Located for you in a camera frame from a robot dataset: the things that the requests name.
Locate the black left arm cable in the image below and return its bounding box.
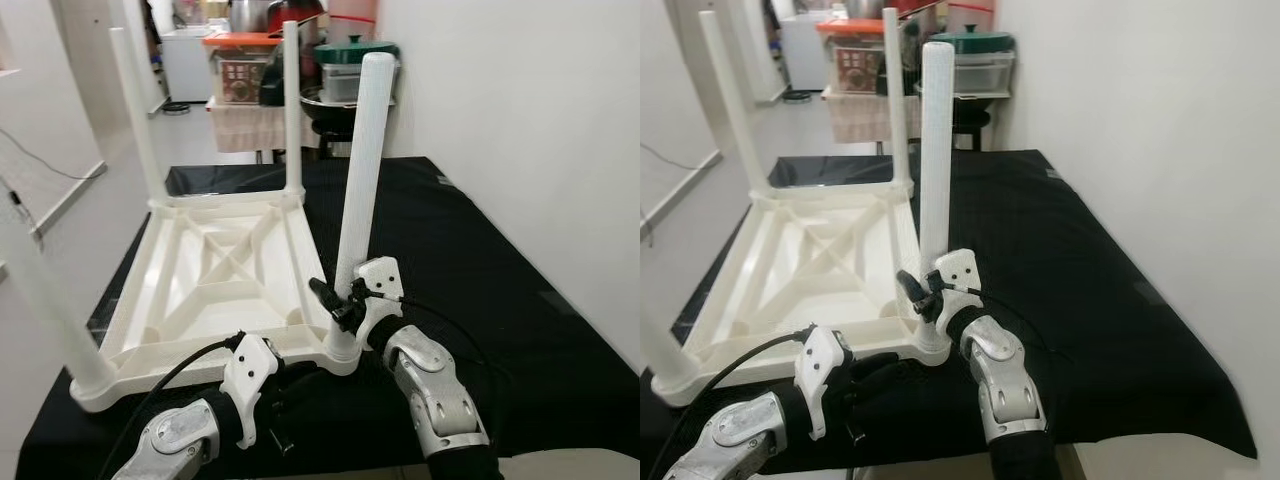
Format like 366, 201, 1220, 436
675, 330, 811, 480
95, 335, 246, 480

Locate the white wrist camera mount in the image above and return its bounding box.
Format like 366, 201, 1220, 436
352, 257, 404, 351
795, 325, 853, 441
933, 248, 983, 336
220, 333, 281, 449

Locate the beige table cover cloth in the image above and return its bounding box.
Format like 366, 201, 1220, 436
208, 98, 321, 153
822, 88, 926, 143

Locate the green pot lid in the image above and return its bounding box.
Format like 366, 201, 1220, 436
930, 28, 1014, 56
315, 35, 401, 66

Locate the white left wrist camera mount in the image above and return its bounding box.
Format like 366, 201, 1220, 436
795, 325, 853, 441
220, 333, 281, 449

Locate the clear plastic container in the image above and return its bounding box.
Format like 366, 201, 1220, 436
955, 50, 1016, 99
318, 60, 401, 106

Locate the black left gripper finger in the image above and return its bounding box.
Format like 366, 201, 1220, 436
848, 350, 903, 391
272, 358, 323, 399

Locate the orange lidded storage box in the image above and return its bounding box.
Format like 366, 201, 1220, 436
817, 18, 891, 96
203, 30, 286, 106

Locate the white plastic table top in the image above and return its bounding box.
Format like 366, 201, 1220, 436
72, 190, 363, 413
650, 185, 951, 406

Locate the black tablecloth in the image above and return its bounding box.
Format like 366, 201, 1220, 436
640, 148, 1259, 476
15, 155, 641, 480

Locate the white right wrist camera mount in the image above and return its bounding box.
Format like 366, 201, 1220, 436
352, 257, 404, 351
933, 248, 983, 336

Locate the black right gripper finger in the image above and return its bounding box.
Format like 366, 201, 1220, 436
897, 270, 938, 319
308, 278, 353, 327

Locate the black floor cable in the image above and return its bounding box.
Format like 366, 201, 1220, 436
0, 125, 101, 181
0, 175, 46, 241
640, 140, 716, 171

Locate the white cabinet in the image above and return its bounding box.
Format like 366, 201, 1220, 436
780, 10, 831, 91
160, 25, 216, 103

